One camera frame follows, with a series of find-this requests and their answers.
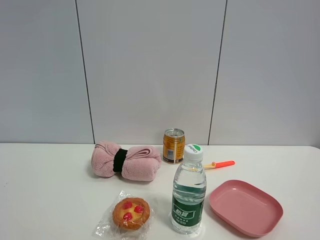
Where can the pink towel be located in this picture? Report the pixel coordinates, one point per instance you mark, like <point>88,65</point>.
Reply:
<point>139,163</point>

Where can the gold beverage can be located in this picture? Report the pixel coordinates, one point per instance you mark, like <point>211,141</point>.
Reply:
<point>173,145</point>

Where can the clear water bottle green label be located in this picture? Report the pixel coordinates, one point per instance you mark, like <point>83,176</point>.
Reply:
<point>189,191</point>

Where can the orange yellow plastic knife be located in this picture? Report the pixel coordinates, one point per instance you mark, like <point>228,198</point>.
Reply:
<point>216,165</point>

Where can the wrapped fruit tart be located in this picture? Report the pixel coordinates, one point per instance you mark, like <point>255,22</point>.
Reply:
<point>127,218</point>

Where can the pink plastic plate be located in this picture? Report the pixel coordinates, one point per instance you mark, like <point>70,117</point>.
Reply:
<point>246,208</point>

